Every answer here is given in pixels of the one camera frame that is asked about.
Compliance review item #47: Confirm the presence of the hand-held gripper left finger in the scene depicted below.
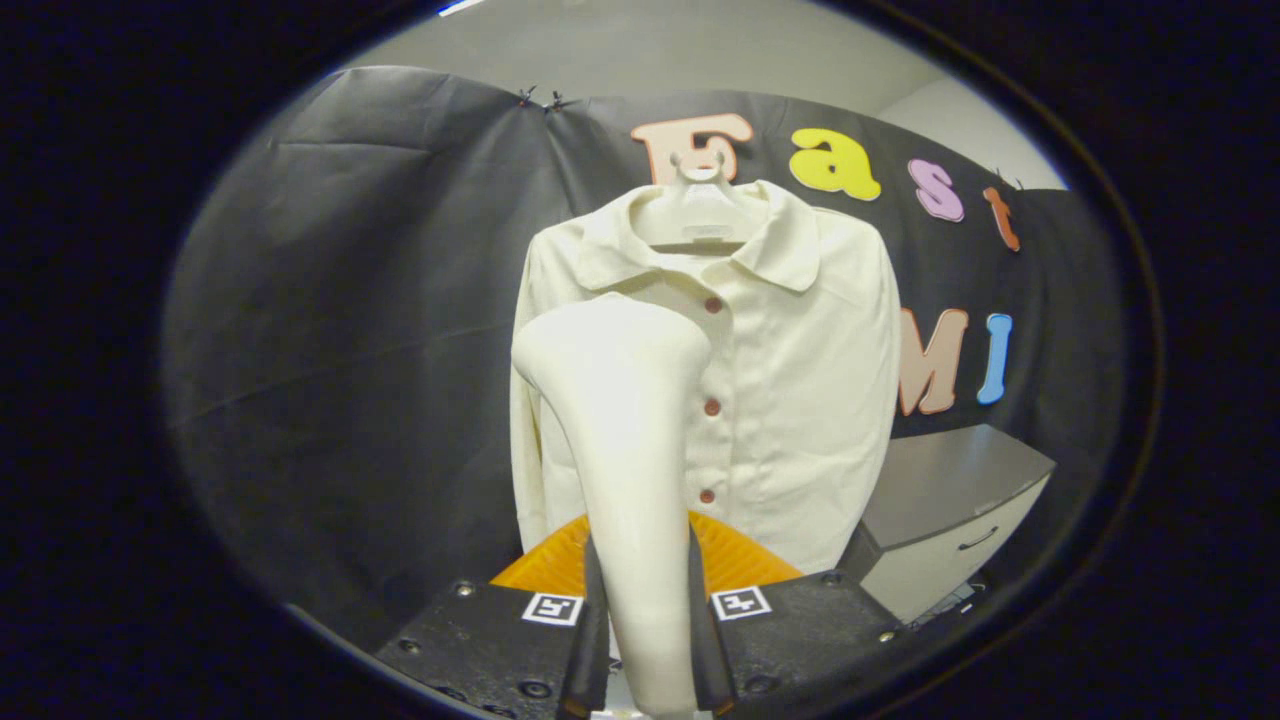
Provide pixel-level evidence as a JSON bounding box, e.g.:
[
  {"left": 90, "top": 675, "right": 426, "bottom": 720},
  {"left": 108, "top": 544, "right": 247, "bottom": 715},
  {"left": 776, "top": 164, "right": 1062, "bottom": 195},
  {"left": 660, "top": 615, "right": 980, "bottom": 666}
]
[{"left": 375, "top": 512, "right": 611, "bottom": 720}]

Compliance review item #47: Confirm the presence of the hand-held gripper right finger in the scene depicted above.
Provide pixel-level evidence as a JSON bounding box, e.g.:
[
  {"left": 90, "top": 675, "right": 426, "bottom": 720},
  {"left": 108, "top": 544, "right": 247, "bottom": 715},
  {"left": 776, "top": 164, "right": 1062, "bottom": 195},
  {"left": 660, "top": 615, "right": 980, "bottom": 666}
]
[{"left": 685, "top": 510, "right": 906, "bottom": 716}]

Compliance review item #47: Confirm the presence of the cream button-up shirt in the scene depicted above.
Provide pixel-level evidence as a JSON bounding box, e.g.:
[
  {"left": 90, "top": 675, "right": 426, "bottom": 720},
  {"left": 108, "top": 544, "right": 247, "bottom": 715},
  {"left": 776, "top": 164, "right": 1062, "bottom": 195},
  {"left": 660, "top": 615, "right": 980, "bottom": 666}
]
[{"left": 508, "top": 180, "right": 903, "bottom": 576}]

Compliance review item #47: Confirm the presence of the white garment steamer head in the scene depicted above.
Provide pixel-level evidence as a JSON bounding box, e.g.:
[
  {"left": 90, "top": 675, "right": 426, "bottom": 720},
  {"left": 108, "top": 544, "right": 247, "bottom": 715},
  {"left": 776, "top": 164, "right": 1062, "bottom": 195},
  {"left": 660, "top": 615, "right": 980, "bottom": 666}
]
[{"left": 510, "top": 293, "right": 713, "bottom": 719}]

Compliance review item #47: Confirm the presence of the grey and white cabinet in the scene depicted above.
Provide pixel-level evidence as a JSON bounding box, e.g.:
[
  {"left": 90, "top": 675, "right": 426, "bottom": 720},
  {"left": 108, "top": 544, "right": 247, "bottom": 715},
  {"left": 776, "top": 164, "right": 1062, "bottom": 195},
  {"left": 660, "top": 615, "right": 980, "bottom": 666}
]
[{"left": 838, "top": 423, "right": 1058, "bottom": 626}]

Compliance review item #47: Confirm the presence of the white plastic hanger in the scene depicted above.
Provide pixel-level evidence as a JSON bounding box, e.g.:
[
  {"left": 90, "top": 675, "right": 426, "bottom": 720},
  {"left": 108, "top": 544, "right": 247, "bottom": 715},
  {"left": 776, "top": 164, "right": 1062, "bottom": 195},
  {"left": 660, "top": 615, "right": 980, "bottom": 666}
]
[{"left": 632, "top": 150, "right": 766, "bottom": 251}]

